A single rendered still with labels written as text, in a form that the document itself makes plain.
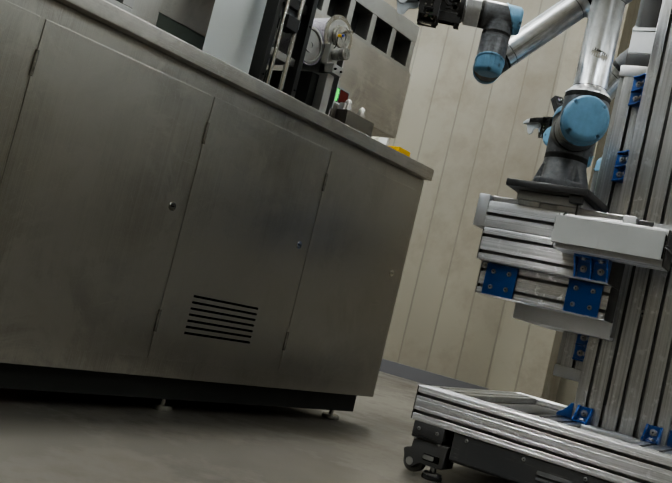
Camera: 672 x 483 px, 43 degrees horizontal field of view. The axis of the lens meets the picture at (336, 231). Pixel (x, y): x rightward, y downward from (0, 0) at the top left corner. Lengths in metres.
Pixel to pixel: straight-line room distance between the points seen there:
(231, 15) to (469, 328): 3.04
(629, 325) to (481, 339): 2.89
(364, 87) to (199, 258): 1.60
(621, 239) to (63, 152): 1.29
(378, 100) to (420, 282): 2.02
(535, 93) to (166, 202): 3.68
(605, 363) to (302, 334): 0.86
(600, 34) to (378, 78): 1.53
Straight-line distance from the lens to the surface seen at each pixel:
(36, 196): 1.89
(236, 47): 2.70
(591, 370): 2.43
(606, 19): 2.33
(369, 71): 3.61
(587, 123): 2.22
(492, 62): 2.26
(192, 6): 2.91
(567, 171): 2.33
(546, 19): 2.45
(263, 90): 2.25
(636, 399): 2.40
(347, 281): 2.66
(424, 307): 5.40
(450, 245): 5.39
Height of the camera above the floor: 0.40
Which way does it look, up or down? 4 degrees up
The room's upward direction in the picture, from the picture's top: 14 degrees clockwise
